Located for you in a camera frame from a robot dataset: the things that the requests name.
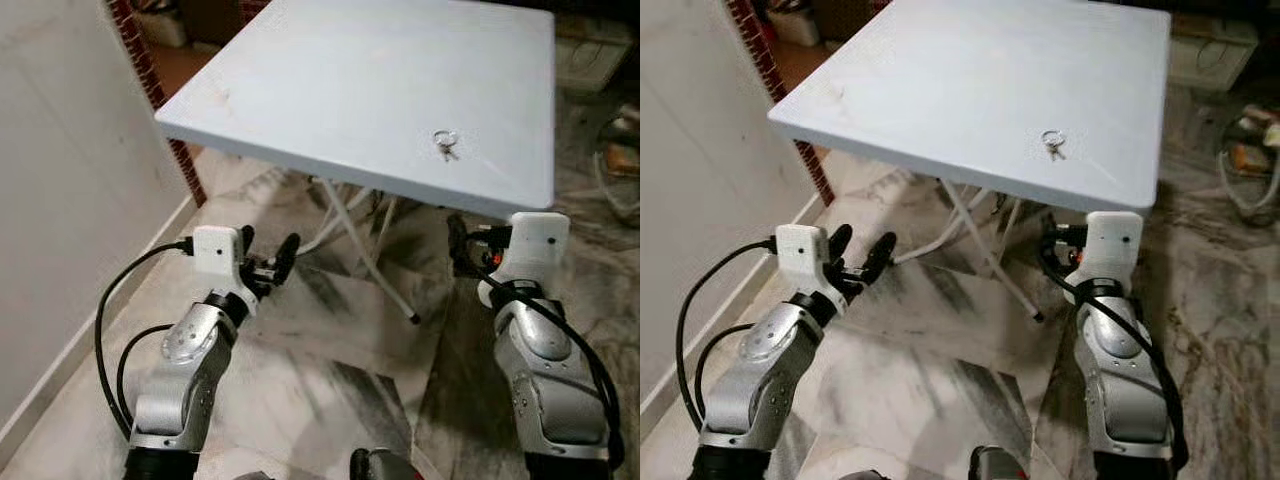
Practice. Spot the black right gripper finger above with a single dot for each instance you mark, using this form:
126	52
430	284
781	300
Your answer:
1050	255
457	245

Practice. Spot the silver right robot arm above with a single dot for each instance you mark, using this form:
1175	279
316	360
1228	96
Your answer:
1125	390
545	390

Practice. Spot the white folding table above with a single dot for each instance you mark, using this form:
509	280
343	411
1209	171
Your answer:
380	80
980	80

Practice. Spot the small orange object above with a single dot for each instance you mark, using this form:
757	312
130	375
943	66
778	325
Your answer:
1248	158

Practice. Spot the robot left leg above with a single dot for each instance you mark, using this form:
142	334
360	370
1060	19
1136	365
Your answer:
865	476
255	476

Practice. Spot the robot leg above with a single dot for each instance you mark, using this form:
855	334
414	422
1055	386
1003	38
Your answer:
998	465
255	476
865	476
385	467

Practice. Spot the robot right leg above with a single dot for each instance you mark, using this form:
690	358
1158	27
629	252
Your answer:
385	467
998	465

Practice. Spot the white storage box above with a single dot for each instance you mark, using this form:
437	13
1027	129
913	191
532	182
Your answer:
592	55
1210	55

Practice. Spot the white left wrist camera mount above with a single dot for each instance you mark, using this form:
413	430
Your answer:
798	255
215	255

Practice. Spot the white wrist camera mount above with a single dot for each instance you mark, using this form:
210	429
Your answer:
1112	245
535	245
798	255
215	255

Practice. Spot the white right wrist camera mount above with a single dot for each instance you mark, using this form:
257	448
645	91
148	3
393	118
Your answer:
535	245
1112	245

